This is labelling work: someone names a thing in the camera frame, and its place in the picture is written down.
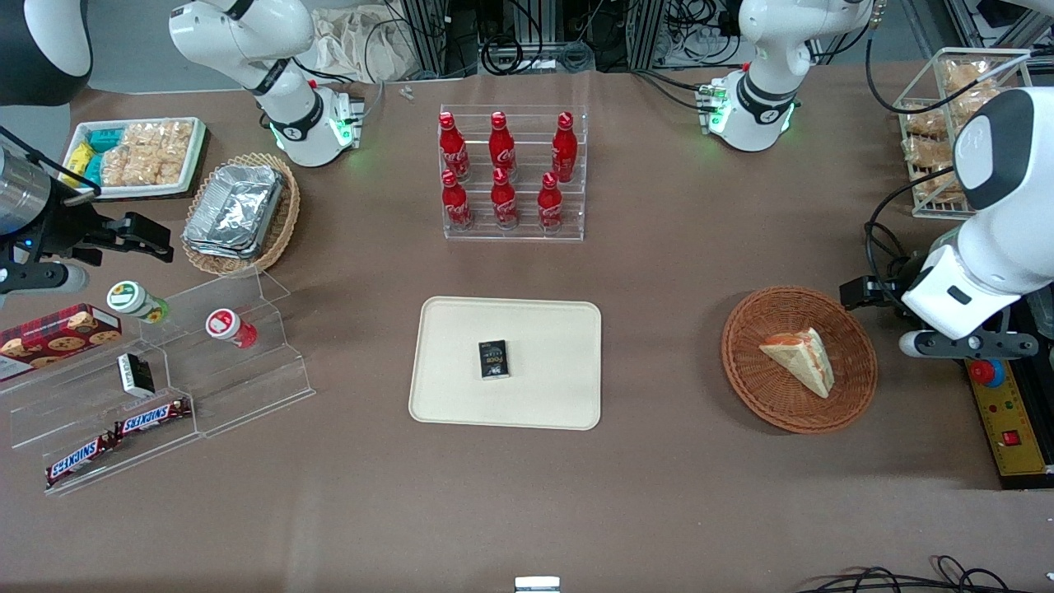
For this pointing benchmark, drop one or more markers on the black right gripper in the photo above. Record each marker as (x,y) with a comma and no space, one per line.
(64,229)

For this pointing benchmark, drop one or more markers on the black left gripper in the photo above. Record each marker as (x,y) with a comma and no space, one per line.
(888,291)

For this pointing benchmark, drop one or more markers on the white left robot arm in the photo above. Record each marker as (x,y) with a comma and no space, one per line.
(1005,247)

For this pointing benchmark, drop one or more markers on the white snack tray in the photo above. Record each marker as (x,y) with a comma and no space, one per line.
(193,177)

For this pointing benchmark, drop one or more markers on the triangular wrapped sandwich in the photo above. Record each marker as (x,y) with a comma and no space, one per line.
(803,362)

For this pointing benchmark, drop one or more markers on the brown wicker basket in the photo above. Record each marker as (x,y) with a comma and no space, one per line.
(757,387)

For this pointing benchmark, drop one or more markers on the light tan wicker basket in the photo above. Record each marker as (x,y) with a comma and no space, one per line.
(280,231)

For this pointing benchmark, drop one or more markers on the cream plastic tray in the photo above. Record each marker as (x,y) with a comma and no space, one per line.
(543,395)

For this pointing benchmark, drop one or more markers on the green sunflower lid cup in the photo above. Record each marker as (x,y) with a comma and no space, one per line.
(132,298)

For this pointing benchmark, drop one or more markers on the teal snack packet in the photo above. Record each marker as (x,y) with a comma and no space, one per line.
(92,169)
(105,138)

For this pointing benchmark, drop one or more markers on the bag of rice crackers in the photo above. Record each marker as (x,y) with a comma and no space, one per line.
(148,152)

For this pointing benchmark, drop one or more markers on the yellow snack packet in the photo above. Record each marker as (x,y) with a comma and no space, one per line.
(76,158)

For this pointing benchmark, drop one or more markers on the silver foil packets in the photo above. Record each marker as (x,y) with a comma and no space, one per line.
(235,210)

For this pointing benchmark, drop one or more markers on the red tartan cookie box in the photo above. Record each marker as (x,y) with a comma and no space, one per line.
(58,338)

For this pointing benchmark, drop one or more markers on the red strawberry lid cup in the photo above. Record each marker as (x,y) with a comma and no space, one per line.
(226,325)

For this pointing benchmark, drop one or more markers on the black box with white side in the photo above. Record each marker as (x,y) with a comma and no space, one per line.
(136,375)

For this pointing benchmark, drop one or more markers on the bagged bread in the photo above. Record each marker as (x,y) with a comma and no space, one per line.
(930,152)
(967,86)
(926,123)

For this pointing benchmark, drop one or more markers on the Snickers bar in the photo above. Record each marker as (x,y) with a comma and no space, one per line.
(82,459)
(152,417)

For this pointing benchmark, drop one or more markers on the clear acrylic stepped shelf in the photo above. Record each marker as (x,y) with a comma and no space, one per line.
(247,387)

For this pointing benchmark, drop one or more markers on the yellow emergency stop box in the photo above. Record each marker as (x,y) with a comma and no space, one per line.
(1017,449)

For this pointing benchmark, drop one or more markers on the beige cloth bag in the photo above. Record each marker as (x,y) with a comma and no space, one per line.
(370,45)

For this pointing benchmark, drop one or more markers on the red cola bottle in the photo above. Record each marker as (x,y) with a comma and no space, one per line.
(565,152)
(455,206)
(504,204)
(550,206)
(452,148)
(501,148)

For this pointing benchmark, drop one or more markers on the clear acrylic bottle rack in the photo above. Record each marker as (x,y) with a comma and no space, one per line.
(527,235)

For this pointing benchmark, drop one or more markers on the small black box with barcode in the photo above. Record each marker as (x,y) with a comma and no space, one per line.
(494,360)

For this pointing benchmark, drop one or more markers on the small white object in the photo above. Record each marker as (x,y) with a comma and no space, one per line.
(537,585)

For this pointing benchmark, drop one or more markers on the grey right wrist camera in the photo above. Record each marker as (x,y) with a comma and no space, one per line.
(41,278)

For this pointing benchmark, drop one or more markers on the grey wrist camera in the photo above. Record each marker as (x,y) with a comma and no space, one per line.
(963,344)
(41,278)

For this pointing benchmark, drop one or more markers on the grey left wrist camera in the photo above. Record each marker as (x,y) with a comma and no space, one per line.
(963,344)

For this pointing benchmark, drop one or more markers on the aluminium frame post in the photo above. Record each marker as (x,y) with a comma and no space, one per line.
(428,33)
(646,33)

